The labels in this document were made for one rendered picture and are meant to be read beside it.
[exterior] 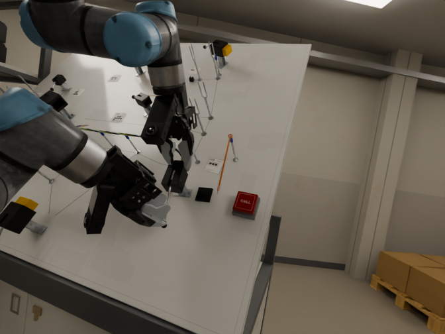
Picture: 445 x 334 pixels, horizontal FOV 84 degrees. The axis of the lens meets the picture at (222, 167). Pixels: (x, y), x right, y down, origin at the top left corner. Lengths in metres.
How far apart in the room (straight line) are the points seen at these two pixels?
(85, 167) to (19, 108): 0.11
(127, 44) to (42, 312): 0.72
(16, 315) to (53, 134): 0.67
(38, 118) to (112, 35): 0.16
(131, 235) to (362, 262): 3.10
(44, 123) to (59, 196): 0.49
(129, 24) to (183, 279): 0.49
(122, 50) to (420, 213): 3.91
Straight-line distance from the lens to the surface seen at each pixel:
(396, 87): 3.52
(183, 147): 0.60
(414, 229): 4.06
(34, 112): 0.42
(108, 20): 0.44
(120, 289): 0.65
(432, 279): 3.04
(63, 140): 0.43
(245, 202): 0.59
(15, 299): 0.99
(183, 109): 0.61
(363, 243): 3.44
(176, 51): 0.55
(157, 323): 0.60
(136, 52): 0.43
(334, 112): 3.30
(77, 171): 0.44
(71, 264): 0.75
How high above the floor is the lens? 1.22
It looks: 3 degrees down
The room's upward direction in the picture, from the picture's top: 9 degrees clockwise
